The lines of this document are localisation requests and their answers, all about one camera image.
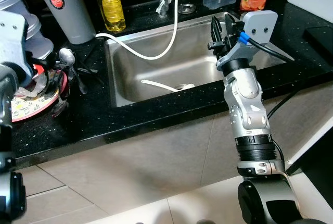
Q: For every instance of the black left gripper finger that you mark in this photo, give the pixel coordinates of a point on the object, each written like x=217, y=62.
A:
x=39, y=86
x=61, y=94

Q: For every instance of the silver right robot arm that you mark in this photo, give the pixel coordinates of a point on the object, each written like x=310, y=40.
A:
x=250, y=109

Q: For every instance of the stack of grey-blue bowls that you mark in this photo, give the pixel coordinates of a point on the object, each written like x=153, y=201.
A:
x=36, y=36

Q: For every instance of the yellow liquid plastic bottle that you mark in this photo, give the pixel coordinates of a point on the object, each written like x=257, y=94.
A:
x=110, y=5

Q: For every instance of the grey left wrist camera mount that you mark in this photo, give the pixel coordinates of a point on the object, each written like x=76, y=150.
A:
x=11, y=36

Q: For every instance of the shiny metal spoon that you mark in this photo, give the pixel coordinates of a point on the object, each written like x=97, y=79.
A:
x=66, y=57

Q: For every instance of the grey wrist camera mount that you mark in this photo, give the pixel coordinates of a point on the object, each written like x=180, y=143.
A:
x=260, y=25
x=11, y=36

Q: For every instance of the white-edged cabinet door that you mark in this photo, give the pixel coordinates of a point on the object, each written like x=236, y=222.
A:
x=312, y=146

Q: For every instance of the grey flask with red logo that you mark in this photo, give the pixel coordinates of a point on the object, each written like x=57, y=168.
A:
x=65, y=10

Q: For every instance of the stainless steel sink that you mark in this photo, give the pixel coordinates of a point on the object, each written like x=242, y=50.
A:
x=171, y=73

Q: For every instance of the floral plate with red rim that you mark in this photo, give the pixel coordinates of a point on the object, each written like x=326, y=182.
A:
x=31, y=108

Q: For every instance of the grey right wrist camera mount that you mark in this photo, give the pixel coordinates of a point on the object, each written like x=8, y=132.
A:
x=260, y=25

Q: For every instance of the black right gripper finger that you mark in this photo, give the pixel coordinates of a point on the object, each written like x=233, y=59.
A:
x=215, y=28
x=231, y=23

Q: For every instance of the flat black countertop block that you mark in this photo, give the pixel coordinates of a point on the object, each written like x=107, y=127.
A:
x=320, y=39

